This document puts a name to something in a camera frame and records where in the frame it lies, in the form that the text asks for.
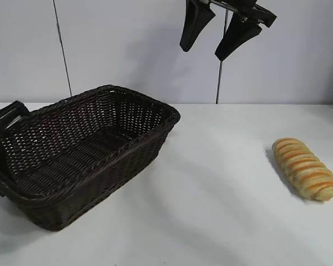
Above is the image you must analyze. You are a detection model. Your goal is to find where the long striped bread loaf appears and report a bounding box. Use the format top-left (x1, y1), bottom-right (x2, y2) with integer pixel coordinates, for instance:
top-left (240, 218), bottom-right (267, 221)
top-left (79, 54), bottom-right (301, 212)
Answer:
top-left (271, 137), bottom-right (333, 202)

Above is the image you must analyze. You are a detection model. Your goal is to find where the dark brown woven basket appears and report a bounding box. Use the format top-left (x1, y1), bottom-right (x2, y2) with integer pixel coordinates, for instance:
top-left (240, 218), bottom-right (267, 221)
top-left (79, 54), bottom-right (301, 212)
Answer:
top-left (0, 84), bottom-right (181, 232)

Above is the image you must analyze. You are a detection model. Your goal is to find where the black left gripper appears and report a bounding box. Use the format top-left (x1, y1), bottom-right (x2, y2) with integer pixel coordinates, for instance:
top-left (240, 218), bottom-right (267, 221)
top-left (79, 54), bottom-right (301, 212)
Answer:
top-left (0, 100), bottom-right (31, 198)

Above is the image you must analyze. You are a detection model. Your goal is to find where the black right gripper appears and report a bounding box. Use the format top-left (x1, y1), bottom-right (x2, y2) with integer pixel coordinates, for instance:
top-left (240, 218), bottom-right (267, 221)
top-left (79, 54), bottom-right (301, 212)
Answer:
top-left (179, 0), bottom-right (278, 61)

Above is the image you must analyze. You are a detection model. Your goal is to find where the thin metal rod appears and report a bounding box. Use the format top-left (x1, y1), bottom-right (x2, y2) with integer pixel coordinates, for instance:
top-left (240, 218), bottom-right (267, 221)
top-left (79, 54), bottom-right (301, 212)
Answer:
top-left (216, 7), bottom-right (229, 104)
top-left (53, 0), bottom-right (73, 96)

